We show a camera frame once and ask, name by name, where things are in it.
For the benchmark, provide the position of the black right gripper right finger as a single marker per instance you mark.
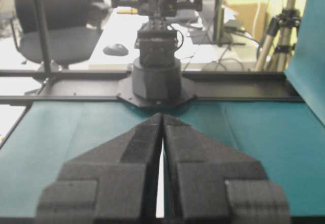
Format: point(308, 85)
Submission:
point(212, 182)

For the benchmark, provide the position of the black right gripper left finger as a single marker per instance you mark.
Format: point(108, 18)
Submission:
point(115, 182)

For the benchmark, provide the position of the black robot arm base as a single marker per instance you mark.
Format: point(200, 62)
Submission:
point(156, 73)

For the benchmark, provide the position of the teal table mat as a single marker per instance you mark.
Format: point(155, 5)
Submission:
point(286, 137)

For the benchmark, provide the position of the black computer mouse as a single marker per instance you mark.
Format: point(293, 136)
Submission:
point(115, 50)

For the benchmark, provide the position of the white desk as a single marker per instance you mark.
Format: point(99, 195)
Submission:
point(239, 55)

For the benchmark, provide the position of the cardboard box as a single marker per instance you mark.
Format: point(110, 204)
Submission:
point(246, 13)

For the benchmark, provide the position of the black office chair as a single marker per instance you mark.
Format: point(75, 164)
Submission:
point(74, 28)

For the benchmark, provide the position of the black aluminium frame rail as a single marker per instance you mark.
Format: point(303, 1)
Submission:
point(110, 86)

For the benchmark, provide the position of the black vertical frame post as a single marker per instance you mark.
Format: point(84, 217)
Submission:
point(43, 34)

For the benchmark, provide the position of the silver camera tripod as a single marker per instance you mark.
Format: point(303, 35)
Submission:
point(282, 25)

